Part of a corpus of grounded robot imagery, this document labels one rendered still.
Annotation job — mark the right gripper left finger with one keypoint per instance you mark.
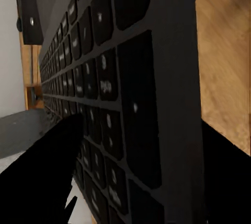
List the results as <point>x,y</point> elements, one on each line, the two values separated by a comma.
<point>35,187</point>

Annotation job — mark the bookcase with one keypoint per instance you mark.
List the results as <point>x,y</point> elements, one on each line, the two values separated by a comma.
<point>28,98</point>

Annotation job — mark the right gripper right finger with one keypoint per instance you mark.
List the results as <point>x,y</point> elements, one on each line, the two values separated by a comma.
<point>227,171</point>

